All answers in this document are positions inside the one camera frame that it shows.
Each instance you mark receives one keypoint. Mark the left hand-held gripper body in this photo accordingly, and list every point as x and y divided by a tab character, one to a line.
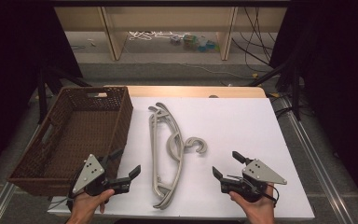
88	171

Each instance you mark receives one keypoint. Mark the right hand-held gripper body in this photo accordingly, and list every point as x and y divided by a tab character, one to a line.
261	172

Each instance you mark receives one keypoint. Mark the brown wicker basket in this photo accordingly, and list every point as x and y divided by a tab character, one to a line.
77	137

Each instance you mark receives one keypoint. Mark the grey plastic clothes hanger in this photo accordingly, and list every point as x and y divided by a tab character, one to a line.
195	140
151	140

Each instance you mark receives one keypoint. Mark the person's left hand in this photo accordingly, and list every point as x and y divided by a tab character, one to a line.
85	207

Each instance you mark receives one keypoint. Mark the person's right hand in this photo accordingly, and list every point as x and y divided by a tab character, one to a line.
261	211

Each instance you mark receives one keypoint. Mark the black metal stand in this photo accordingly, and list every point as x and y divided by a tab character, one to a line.
295	90
43	93

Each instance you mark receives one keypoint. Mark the wooden shelf unit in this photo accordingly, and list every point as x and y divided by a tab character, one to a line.
112	37

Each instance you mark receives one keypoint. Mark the colourful toy pile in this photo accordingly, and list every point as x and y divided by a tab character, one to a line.
195	42

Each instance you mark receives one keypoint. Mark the metal floor rail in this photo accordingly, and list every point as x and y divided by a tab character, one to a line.
320	168
3	199

